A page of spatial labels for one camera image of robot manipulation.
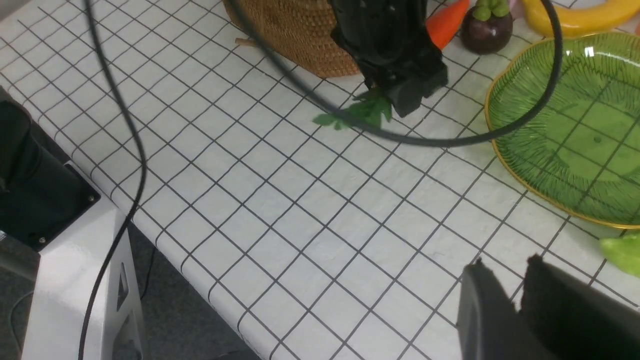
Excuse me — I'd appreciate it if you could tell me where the dark purple toy mangosteen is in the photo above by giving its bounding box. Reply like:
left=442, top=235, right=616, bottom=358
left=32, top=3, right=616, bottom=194
left=460, top=0, right=514, bottom=55

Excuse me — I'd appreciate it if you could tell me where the green leaf-shaped glass plate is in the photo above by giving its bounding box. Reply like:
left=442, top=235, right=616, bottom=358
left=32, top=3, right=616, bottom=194
left=493, top=32, right=640, bottom=229

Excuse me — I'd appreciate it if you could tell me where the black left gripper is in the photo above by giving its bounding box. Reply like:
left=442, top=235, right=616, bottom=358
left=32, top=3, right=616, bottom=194
left=328, top=0, right=448, bottom=117

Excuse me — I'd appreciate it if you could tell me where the black camera cable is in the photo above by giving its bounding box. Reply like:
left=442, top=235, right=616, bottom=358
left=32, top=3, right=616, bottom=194
left=75, top=0, right=565, bottom=360

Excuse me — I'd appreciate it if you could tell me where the woven rattan basket green lining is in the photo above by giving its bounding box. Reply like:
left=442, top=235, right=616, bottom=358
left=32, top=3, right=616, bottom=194
left=236, top=0, right=361, bottom=78

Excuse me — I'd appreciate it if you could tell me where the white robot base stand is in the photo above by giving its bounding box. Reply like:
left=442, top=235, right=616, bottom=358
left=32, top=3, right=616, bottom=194
left=1, top=159, right=150, bottom=360

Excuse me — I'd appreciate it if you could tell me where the light green toy gourd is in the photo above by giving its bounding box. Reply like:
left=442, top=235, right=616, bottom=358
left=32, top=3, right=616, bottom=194
left=599, top=232, right=640, bottom=278

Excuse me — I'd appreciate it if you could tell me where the white toy radish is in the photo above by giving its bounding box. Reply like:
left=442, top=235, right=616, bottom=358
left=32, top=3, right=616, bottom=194
left=313, top=88, right=393, bottom=131

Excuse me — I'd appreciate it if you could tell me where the orange toy carrot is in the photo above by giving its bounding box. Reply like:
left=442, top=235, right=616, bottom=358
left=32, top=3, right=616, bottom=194
left=425, top=0, right=470, bottom=51

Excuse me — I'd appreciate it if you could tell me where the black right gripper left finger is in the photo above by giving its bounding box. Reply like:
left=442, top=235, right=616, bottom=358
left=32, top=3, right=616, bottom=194
left=455, top=259, right=556, bottom=360

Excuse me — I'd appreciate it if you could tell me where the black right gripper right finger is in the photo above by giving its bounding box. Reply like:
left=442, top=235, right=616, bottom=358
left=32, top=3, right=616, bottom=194
left=519, top=255, right=640, bottom=360

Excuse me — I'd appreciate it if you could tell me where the yellow toy banana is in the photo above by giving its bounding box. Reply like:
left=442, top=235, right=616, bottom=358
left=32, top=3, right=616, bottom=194
left=522, top=0, right=640, bottom=38

